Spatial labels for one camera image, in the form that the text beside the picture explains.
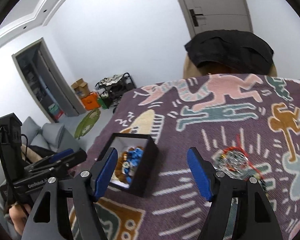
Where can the black garment on chair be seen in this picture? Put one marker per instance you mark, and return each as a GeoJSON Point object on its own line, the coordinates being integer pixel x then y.
{"type": "Point", "coordinates": [230, 51]}

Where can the cardboard box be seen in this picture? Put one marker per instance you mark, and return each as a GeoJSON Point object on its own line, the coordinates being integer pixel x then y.
{"type": "Point", "coordinates": [81, 88]}

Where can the grey door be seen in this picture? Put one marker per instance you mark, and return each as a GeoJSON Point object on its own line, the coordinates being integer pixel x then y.
{"type": "Point", "coordinates": [218, 14]}

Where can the grey sofa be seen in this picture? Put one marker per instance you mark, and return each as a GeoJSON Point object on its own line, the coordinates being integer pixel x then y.
{"type": "Point", "coordinates": [5, 205]}

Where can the dark wardrobe doorway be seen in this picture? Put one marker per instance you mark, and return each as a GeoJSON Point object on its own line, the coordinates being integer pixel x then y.
{"type": "Point", "coordinates": [45, 83]}

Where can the black metal shoe rack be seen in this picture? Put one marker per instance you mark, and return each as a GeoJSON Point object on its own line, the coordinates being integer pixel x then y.
{"type": "Point", "coordinates": [112, 89]}

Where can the purple patterned woven blanket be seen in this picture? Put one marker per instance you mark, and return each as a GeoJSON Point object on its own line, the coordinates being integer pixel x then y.
{"type": "Point", "coordinates": [215, 114]}

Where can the orange box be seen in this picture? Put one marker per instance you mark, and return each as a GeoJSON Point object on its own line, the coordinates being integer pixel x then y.
{"type": "Point", "coordinates": [90, 101]}

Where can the person left hand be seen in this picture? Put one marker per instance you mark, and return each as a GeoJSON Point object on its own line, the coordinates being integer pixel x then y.
{"type": "Point", "coordinates": [18, 218]}

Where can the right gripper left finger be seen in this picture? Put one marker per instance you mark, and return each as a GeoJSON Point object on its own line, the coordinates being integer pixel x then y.
{"type": "Point", "coordinates": [49, 217]}

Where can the green leaf rug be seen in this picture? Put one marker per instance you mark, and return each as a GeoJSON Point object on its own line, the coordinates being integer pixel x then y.
{"type": "Point", "coordinates": [87, 123]}

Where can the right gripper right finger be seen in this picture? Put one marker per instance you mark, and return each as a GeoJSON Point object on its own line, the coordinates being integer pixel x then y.
{"type": "Point", "coordinates": [255, 218]}

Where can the black door handle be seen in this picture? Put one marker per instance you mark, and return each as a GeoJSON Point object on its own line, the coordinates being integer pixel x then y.
{"type": "Point", "coordinates": [194, 17]}

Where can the black jewelry box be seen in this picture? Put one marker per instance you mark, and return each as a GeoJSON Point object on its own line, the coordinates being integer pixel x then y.
{"type": "Point", "coordinates": [136, 155]}

